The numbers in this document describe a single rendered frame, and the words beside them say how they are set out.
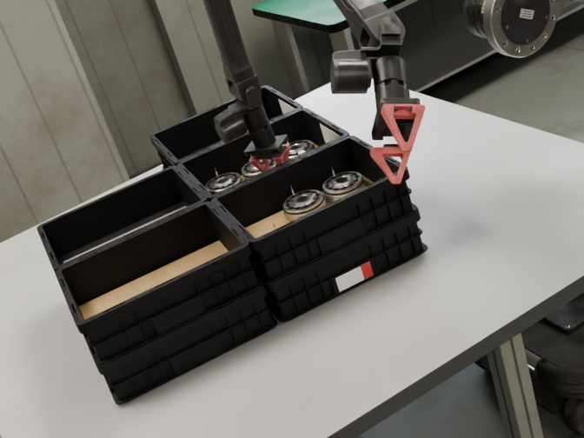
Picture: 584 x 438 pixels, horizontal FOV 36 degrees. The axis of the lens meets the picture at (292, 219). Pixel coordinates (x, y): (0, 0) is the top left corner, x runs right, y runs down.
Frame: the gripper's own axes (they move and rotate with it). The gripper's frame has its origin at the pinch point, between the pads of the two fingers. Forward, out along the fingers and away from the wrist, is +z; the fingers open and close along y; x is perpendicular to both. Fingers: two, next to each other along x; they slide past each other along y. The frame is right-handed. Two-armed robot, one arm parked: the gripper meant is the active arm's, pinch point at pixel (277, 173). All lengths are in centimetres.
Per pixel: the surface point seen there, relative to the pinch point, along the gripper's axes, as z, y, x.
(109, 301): 2, -27, -47
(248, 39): 45, -129, 233
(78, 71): -2, -132, 101
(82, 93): 6, -134, 99
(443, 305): 18, 47, -34
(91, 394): 14, -27, -65
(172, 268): 3.0, -15.8, -34.6
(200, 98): 58, -147, 195
